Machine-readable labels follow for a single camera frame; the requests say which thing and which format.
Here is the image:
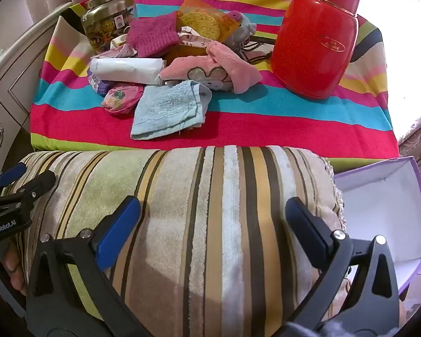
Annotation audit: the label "light blue towel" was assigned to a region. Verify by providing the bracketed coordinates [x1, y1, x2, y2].
[131, 80, 212, 140]

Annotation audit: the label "grey plush toy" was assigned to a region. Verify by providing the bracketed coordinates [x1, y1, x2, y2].
[223, 11, 257, 51]

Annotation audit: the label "striped beige cushion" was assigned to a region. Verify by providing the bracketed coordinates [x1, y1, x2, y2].
[8, 145, 344, 336]

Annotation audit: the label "purple white storage box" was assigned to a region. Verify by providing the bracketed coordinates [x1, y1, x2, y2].
[335, 157, 421, 291]

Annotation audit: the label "white pink patterned cloth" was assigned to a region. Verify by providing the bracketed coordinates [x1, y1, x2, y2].
[178, 26, 213, 49]

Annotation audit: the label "pink round floral pouch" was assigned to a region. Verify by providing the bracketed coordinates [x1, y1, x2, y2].
[101, 83, 144, 116]

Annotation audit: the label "pink cartoon towel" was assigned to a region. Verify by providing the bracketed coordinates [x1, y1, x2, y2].
[159, 41, 262, 94]

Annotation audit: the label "white tissue pack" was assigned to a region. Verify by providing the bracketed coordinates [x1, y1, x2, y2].
[90, 58, 165, 85]

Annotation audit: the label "purple striped sock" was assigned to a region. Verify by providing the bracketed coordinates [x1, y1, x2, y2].
[87, 69, 116, 97]

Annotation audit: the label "red thermos flask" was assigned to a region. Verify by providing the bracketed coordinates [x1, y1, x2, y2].
[271, 0, 360, 100]

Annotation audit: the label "magenta knitted glove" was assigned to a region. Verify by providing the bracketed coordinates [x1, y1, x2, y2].
[126, 12, 180, 58]

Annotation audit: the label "person's left hand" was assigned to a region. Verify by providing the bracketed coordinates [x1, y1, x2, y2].
[2, 240, 26, 295]

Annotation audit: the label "striped colourful table cloth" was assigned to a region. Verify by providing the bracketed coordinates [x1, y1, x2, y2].
[29, 0, 399, 161]

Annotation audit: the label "yellow sponge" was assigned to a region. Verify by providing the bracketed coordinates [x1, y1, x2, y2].
[176, 0, 240, 43]

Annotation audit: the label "gold lid snack jar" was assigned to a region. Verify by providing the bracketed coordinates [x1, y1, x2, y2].
[81, 0, 137, 53]

